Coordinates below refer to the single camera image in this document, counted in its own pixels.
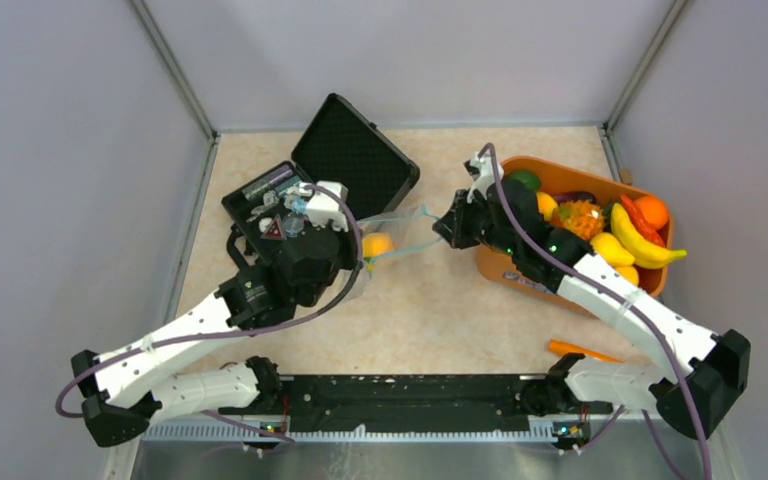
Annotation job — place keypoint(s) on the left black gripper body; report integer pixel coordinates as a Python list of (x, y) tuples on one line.
[(346, 258)]

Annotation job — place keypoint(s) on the dark purple grapes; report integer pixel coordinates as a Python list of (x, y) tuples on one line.
[(573, 196)]

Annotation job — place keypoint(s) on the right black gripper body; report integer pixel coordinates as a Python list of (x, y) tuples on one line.
[(479, 228)]

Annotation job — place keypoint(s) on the orange plastic basket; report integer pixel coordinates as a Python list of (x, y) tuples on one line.
[(497, 266)]

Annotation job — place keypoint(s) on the yellow banana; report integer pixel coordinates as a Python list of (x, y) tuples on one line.
[(647, 254)]

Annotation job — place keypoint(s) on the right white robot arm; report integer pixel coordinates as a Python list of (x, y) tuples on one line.
[(697, 375)]

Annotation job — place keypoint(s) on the clear zip top bag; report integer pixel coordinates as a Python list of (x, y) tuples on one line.
[(411, 229)]

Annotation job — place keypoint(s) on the orange tangerine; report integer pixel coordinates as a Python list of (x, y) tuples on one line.
[(654, 211)]

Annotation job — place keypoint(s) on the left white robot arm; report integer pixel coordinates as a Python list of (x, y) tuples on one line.
[(128, 390)]

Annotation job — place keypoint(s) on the orange carrot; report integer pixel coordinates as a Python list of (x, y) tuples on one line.
[(561, 348)]

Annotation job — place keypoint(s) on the black poker chip case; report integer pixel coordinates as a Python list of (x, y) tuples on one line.
[(340, 145)]

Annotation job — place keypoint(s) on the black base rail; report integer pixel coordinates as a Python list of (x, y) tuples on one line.
[(429, 407)]

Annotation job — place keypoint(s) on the green lime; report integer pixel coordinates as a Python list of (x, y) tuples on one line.
[(527, 178)]

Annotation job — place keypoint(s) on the orange mango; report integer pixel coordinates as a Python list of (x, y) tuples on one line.
[(547, 205)]

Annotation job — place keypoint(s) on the yellow orange peach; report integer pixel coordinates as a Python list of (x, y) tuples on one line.
[(377, 244)]

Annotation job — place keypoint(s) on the yellow lemon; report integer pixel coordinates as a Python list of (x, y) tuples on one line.
[(629, 273)]

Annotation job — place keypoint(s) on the orange pineapple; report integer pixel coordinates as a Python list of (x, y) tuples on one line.
[(583, 218)]

